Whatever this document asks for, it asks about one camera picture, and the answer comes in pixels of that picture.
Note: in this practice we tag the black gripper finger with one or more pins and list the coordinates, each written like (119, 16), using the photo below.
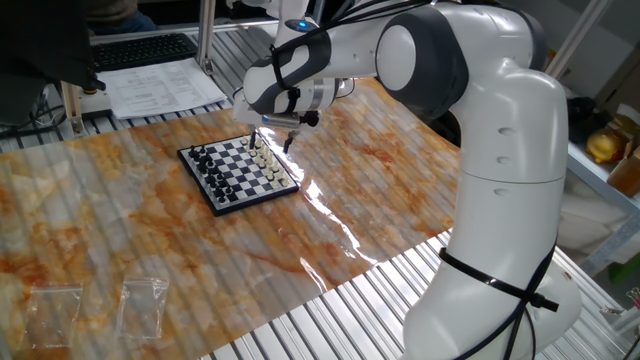
(252, 140)
(289, 141)

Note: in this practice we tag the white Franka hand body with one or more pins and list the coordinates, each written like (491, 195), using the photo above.
(245, 115)

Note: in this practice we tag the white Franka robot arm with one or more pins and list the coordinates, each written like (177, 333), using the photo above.
(510, 150)

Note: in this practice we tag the black and white chessboard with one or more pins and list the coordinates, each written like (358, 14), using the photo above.
(240, 172)

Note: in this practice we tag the white printed paper sheet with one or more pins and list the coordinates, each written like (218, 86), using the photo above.
(155, 90)

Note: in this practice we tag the horizontal aluminium crossbar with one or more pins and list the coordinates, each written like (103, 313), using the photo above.
(165, 29)

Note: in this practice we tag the black computer keyboard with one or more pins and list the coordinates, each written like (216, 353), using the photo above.
(145, 52)

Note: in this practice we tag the orange marble pattern mat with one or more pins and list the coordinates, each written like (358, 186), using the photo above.
(150, 240)

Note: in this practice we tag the person in blue jeans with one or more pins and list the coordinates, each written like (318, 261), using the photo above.
(127, 24)

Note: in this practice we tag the clear plastic zip bag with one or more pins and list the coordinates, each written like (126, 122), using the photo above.
(50, 317)
(142, 310)

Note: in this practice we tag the black bag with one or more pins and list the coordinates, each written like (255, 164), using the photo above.
(585, 112)

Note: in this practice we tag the grey metal shelf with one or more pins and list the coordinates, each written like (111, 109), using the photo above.
(600, 182)

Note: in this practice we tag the yellow toy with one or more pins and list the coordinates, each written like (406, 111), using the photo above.
(604, 145)

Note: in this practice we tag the brown cardboard box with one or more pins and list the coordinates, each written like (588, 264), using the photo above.
(627, 175)

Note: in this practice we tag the green object under shelf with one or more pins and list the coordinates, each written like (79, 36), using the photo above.
(625, 270)

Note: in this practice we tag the pink binder clips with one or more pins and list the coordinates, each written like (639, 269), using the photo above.
(634, 296)

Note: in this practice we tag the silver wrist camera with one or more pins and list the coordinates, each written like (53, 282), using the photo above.
(280, 121)

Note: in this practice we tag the tall aluminium frame post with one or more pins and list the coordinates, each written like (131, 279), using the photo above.
(205, 30)

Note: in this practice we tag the short aluminium frame post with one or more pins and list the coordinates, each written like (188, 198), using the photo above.
(73, 110)

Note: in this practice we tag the slanted aluminium frame post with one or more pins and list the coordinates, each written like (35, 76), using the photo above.
(577, 40)

